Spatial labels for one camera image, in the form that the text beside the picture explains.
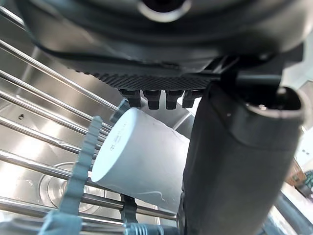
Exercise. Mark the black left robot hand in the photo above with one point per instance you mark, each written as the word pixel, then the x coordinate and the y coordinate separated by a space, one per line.
pixel 220 159

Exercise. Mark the white paper cup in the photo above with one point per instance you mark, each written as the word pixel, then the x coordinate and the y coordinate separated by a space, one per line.
pixel 141 159

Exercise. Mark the round sink drain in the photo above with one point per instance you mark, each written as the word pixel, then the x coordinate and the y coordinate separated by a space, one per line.
pixel 61 188

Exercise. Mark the stainless steel sink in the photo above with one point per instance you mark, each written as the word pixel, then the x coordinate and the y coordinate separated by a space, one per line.
pixel 36 102

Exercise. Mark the steel roll-up drying rack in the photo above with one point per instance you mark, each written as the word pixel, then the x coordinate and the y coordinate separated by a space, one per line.
pixel 49 137

